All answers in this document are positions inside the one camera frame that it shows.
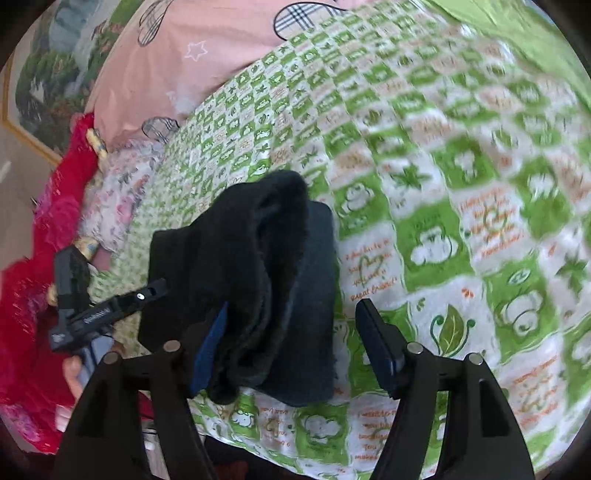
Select person's left hand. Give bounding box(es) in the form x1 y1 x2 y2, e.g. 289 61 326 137
55 356 84 432

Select black pants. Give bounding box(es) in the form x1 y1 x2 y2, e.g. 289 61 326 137
137 170 337 407

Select red fuzzy blanket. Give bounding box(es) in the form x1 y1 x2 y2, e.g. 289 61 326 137
1 113 98 454

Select pink quilt with plaid hearts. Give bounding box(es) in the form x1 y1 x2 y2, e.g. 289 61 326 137
86 1 360 150

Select green white checkered bedsheet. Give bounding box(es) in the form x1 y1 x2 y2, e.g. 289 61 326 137
91 1 590 479

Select framed landscape painting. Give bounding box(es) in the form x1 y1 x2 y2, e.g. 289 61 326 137
1 0 141 164

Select white floral pillow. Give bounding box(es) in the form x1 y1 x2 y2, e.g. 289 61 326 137
79 140 163 253

